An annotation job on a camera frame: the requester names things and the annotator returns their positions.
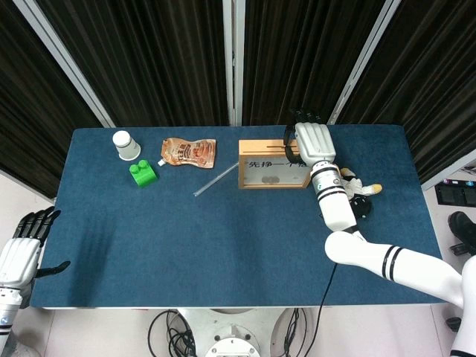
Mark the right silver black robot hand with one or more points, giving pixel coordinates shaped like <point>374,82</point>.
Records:
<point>316,143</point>

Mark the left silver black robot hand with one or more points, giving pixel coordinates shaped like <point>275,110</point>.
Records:
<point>18,260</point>

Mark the plain silver coin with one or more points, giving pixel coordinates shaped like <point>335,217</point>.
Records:
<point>270,179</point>

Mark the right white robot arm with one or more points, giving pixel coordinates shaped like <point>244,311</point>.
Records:
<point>334,208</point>

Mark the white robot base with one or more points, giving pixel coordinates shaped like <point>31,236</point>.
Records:
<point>232,334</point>

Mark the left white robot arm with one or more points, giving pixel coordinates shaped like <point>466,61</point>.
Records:
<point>7,316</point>

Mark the black white plush penguin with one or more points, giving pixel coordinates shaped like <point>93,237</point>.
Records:
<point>368,189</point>

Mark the black pleated curtain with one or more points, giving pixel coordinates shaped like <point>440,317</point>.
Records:
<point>148,56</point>
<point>29,111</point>
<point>297,56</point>
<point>427,74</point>

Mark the clear plastic straw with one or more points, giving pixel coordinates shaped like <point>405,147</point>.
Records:
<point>215,179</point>

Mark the orange spout pouch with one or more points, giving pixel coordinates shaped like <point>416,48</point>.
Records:
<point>189,152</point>

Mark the black electronic device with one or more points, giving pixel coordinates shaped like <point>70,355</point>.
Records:
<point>453,195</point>

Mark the green toy building block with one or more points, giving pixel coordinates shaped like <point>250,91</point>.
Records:
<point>143,176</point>

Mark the white paper cup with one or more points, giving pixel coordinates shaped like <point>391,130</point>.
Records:
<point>126,147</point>

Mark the blue table cloth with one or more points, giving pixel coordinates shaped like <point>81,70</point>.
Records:
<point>186,241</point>

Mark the black shoe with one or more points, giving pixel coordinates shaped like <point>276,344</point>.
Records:
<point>463,228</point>

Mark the black chair caster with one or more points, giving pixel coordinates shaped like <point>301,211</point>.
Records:
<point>453,323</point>

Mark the wooden coin box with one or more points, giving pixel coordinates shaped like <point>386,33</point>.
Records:
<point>260,145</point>

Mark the white frame post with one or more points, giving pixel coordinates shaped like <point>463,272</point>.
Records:
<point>63,59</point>
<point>362,59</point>
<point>232,56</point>
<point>446,176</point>

